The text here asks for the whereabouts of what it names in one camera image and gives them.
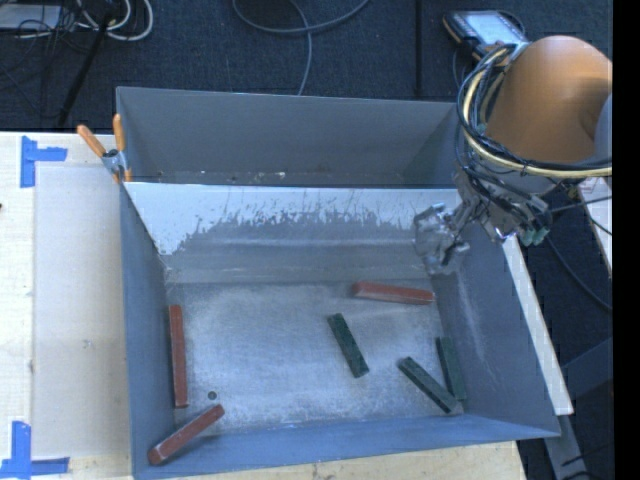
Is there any dark green flat block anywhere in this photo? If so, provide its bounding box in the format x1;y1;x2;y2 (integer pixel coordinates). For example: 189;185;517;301
434;336;468;402
326;312;371;380
397;356;459;415

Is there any red-brown flat block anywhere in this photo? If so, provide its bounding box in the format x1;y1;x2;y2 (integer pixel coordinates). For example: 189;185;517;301
147;403;226;467
349;281;436;306
167;304;191;409

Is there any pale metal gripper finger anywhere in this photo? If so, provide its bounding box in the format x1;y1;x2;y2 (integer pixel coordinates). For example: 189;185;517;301
413;202;457;243
422;236;471;276

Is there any grey metal bin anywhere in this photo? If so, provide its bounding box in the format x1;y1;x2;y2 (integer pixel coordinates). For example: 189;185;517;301
114;86;575;480

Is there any pale wood flat board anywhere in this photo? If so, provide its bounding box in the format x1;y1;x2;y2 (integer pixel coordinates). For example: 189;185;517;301
31;161;134;462

